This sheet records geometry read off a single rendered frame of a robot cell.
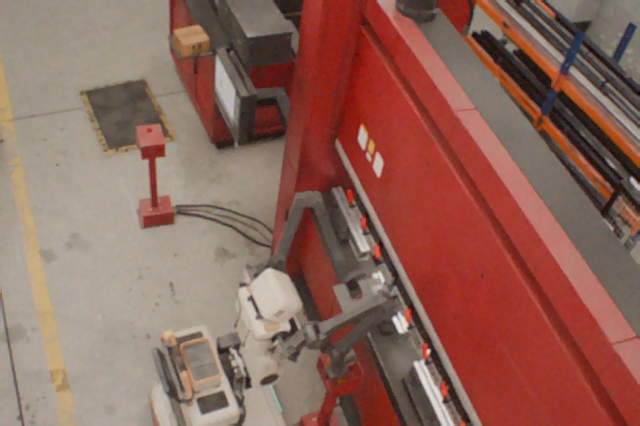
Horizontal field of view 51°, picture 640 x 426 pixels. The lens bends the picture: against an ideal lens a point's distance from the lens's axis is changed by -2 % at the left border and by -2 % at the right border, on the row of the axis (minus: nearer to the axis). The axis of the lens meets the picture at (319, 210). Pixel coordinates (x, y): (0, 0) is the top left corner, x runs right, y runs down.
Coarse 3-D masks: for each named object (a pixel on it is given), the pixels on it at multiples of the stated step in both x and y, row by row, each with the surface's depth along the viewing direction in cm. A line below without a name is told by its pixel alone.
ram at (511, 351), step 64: (384, 64) 316; (384, 128) 327; (384, 192) 338; (448, 192) 277; (448, 256) 285; (512, 256) 245; (448, 320) 294; (512, 320) 246; (512, 384) 252; (576, 384) 216
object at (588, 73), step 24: (504, 0) 505; (528, 0) 506; (528, 24) 481; (552, 24) 486; (552, 48) 463; (576, 72) 447; (600, 72) 450; (624, 72) 454; (600, 96) 431; (624, 96) 436; (624, 120) 417
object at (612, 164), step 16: (480, 32) 531; (496, 48) 518; (512, 64) 506; (528, 64) 511; (528, 80) 493; (544, 80) 499; (528, 96) 490; (544, 96) 482; (560, 96) 488; (560, 112) 470; (576, 112) 477; (560, 128) 468; (576, 128) 460; (592, 128) 467; (576, 144) 457; (592, 144) 450; (608, 144) 458; (592, 160) 447; (608, 160) 442; (624, 160) 449; (608, 176) 437; (624, 176) 434
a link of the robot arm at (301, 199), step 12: (300, 192) 323; (312, 192) 324; (300, 204) 319; (312, 204) 319; (300, 216) 322; (288, 228) 324; (288, 240) 326; (276, 252) 329; (288, 252) 328; (276, 264) 327
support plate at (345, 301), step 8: (368, 280) 365; (376, 280) 365; (336, 288) 358; (344, 288) 359; (368, 288) 361; (336, 296) 355; (344, 296) 355; (368, 296) 358; (344, 304) 352; (352, 304) 353
